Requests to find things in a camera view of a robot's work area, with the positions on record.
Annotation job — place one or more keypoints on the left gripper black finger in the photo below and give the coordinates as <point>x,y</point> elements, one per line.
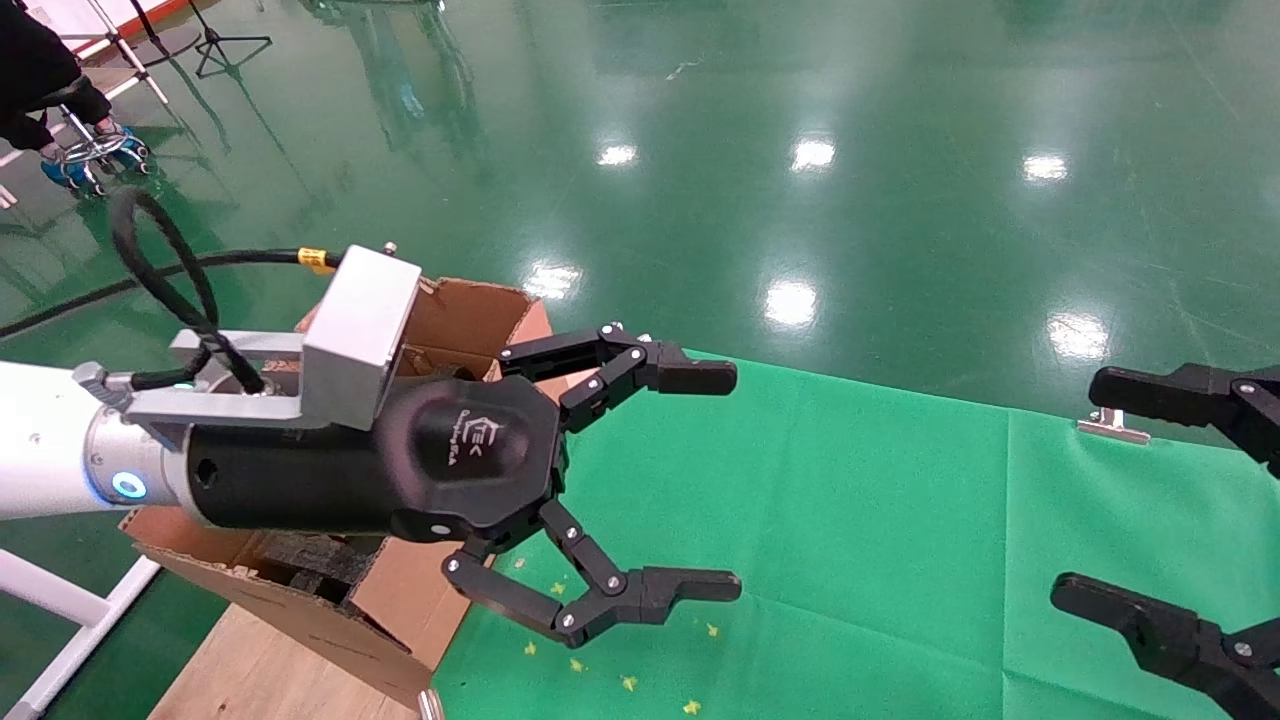
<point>690,378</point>
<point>640,595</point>

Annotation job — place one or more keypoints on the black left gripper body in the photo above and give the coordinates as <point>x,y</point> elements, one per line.
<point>450,460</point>

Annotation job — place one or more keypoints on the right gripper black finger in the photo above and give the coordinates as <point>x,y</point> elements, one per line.
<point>1170,640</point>
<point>1150,392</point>

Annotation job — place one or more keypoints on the large open cardboard carton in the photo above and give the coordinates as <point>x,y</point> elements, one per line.
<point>410,600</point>

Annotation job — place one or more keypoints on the black foam block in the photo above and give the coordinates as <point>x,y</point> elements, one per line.
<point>315,560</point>

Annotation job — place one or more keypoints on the green tablecloth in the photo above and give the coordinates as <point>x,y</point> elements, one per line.
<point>900,550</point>

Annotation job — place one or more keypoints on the black tripod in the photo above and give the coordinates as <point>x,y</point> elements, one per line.
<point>210,35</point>

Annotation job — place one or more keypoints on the black round base stand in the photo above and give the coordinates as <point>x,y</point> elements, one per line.
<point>170,45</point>

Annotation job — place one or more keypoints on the silver stand pole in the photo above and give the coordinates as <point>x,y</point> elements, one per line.
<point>132,55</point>

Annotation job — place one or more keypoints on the person in black clothes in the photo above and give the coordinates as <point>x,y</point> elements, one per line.
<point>30,60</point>

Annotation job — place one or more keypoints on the white panel orange trim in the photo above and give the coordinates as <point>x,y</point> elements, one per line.
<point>70,15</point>

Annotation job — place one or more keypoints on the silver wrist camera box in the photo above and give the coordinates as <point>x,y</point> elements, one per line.
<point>360,330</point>

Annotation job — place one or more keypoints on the white pipe frame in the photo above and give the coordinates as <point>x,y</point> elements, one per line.
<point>50,590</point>

